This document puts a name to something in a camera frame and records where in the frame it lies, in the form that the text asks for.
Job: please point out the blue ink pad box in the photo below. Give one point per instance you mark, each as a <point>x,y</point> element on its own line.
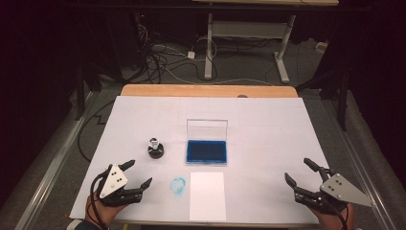
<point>206,152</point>

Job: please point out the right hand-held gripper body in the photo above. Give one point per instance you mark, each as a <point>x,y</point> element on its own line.
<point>341,191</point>

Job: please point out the stamp with clear knob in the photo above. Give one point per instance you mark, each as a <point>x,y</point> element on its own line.
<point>153,142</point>

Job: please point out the white paper sheet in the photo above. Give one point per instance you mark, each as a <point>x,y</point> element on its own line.
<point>207,198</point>

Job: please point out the metal floor rail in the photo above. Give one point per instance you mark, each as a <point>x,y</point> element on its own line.
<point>357,159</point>
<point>51,169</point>

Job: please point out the black round stamp cap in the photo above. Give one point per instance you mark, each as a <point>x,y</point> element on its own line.
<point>156,155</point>

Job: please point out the white power strip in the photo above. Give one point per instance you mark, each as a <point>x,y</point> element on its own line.
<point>321,47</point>

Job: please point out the person's right hand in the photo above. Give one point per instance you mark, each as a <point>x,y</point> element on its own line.
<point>332,220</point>

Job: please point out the white metal desk frame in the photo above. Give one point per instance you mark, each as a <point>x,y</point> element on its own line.
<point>249,29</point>

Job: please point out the small white power adapter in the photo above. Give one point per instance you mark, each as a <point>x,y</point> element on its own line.
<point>191,55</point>

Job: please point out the white table cover sheet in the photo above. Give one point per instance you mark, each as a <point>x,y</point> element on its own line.
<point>255,134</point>

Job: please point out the person's left hand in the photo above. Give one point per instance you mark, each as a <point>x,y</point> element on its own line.
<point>105,212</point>

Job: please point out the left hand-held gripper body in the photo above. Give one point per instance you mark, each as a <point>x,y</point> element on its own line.
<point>113,182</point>

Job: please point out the black stand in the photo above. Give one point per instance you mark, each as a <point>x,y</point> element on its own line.
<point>343,102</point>
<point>79,96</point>

